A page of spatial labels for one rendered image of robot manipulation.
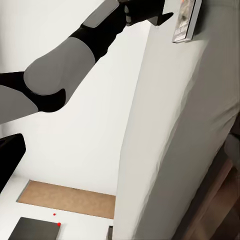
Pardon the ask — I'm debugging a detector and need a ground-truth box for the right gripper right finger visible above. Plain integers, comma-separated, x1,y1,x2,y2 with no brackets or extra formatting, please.
224,133,240,173

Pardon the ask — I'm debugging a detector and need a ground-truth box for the hardback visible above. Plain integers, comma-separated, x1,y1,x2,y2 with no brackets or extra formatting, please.
172,0,204,44

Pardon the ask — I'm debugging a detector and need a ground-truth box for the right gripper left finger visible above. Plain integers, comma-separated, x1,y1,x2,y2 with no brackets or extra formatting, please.
0,133,26,193

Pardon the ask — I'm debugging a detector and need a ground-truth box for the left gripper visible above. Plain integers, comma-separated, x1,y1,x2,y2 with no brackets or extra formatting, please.
139,0,174,26

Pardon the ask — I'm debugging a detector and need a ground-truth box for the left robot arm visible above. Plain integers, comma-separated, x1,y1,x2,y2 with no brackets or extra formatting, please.
0,0,174,125

